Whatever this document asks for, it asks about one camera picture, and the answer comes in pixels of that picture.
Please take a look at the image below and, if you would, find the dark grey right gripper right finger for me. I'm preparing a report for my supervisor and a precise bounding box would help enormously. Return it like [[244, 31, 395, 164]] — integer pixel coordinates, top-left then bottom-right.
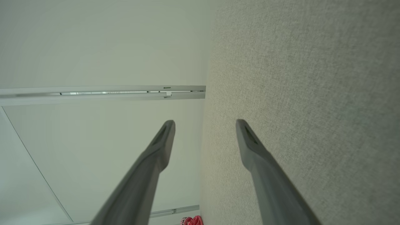
[[236, 119, 322, 225]]

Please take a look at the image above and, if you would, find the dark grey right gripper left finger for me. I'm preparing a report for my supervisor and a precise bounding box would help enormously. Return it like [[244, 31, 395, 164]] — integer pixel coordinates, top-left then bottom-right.
[[91, 120, 176, 225]]

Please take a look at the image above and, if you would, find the red basketball jersey white trim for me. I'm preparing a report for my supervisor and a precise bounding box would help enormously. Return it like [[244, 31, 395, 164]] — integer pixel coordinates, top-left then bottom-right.
[[180, 215, 203, 225]]

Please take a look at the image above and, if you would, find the grey partition post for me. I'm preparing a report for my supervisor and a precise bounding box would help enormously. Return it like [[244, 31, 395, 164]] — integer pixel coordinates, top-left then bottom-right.
[[149, 205, 200, 218], [0, 85, 206, 107]]

